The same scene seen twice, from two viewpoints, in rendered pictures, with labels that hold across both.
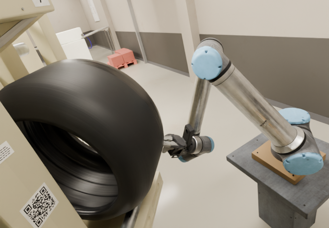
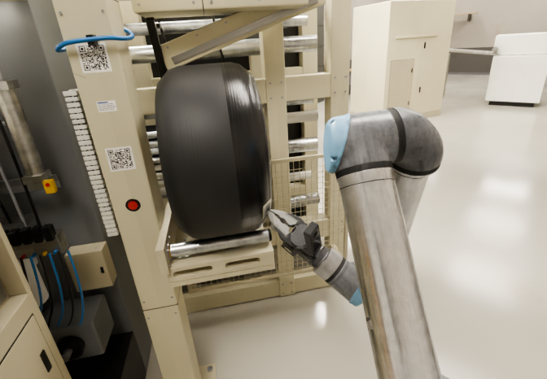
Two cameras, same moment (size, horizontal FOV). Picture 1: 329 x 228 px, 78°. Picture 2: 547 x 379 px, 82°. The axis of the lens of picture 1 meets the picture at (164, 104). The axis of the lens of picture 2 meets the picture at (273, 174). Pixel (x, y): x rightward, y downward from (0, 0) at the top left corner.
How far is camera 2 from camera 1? 0.76 m
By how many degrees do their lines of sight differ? 55
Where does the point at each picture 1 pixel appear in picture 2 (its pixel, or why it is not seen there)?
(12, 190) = (106, 133)
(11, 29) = (261, 19)
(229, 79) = (347, 192)
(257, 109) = (364, 283)
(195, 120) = not seen: hidden behind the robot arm
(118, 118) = (172, 132)
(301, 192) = not seen: outside the picture
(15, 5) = not seen: outside the picture
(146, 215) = (207, 261)
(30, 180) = (120, 137)
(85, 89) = (176, 92)
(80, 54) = (522, 80)
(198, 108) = not seen: hidden behind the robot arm
